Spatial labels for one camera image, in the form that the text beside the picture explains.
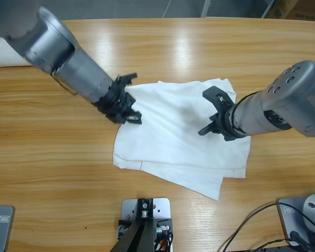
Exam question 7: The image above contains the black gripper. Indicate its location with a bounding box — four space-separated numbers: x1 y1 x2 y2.
197 104 249 142
91 77 143 125

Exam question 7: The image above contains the white T-shirt with black print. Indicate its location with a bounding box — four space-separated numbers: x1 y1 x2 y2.
112 78 252 202

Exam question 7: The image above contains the white mounting block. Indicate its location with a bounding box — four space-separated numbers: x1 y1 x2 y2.
120 198 173 252

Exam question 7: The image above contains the white metal leg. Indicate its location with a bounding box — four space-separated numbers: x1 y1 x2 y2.
201 0 213 18
260 0 276 18

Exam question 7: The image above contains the cardboard box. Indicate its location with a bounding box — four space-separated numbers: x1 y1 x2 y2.
274 0 315 20

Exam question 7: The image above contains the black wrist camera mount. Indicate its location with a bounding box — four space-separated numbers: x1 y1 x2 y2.
114 72 138 88

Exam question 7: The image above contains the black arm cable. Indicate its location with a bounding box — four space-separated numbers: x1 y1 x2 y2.
51 75 78 96

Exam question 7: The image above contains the long black cable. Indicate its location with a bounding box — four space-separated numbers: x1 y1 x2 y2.
223 202 315 251

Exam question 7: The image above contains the white cord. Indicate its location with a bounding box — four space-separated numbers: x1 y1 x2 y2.
162 0 174 17

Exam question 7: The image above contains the dark camera post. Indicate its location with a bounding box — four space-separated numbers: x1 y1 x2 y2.
111 198 155 252

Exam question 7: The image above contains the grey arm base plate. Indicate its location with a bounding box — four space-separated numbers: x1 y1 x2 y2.
0 204 16 252
277 193 315 249

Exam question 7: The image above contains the thin black cable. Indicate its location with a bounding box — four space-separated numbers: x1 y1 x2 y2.
249 238 295 252

